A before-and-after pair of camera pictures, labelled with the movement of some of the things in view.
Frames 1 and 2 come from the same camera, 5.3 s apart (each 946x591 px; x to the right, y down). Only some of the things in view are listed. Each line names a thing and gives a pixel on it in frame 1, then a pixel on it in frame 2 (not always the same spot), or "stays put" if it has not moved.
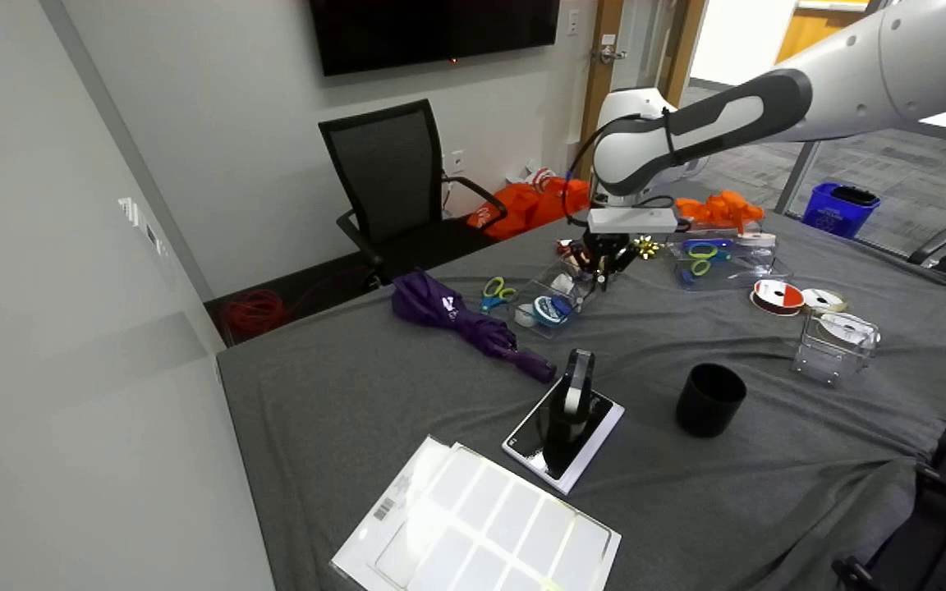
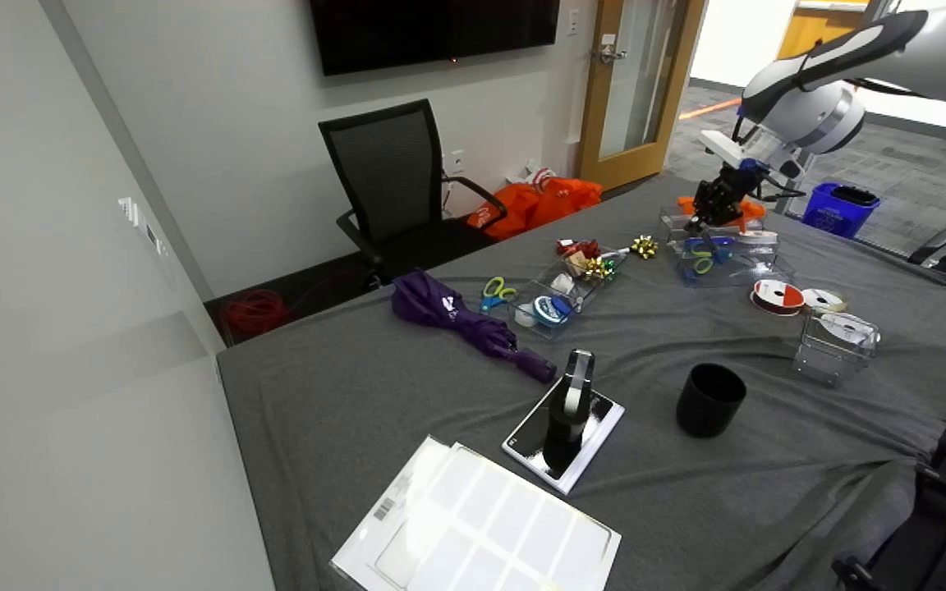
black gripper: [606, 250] -> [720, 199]
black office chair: [404, 206] stays put
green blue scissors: [497, 292] stays put
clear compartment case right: [727, 256] stays put
